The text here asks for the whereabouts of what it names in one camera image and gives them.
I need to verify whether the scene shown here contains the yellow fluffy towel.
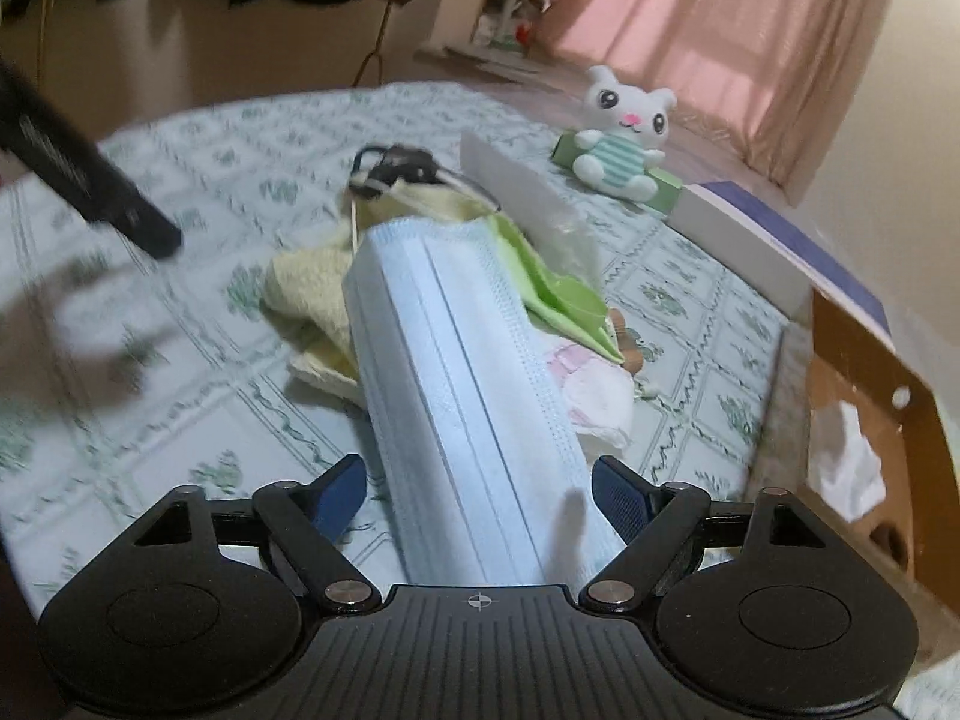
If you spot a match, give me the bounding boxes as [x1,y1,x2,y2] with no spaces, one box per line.
[262,181,494,408]

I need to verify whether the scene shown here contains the floral green white tablecloth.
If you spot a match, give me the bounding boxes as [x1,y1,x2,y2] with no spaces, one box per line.
[2,83,788,610]

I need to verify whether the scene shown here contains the tan toe separator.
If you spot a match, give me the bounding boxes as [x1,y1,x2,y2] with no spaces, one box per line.
[608,309,644,376]

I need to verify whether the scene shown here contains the green microfiber cloth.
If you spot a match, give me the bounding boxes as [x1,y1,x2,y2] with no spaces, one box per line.
[483,213,625,364]

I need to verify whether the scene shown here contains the white cloth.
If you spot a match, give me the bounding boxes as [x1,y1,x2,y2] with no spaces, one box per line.
[807,401,887,523]

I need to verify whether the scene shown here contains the blue surgical face mask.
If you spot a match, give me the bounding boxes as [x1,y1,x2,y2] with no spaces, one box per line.
[343,218,622,589]

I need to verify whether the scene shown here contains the blue and white flat box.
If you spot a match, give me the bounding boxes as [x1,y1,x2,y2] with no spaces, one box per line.
[667,181,893,348]

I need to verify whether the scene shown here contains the brown cardboard tray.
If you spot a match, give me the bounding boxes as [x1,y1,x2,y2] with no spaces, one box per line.
[800,289,958,674]

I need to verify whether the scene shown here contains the green rectangular box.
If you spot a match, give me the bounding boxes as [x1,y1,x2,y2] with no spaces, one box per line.
[550,130,683,215]

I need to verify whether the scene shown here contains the dark grey white garment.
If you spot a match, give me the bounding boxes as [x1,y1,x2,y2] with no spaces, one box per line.
[350,145,441,193]

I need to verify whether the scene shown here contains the white bunny plush toy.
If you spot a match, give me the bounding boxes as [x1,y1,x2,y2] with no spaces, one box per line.
[573,65,677,205]

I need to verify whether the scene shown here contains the clear plastic bag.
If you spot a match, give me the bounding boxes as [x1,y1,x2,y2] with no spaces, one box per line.
[459,132,602,293]

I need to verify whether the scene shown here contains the white pink packaged tissue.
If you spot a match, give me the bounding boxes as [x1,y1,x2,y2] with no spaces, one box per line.
[539,333,635,463]

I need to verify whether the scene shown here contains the pink curtain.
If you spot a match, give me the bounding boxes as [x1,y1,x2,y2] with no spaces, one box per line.
[535,0,885,187]

